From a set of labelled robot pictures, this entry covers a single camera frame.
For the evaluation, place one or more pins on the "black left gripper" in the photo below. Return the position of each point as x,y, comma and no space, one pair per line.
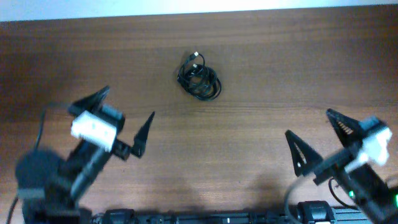
92,107

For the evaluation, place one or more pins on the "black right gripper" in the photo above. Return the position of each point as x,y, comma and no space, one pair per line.
311,160

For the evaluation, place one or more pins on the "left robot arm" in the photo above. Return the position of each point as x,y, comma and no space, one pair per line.
50,187

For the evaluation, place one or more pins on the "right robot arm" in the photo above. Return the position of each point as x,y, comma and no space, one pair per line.
365,188

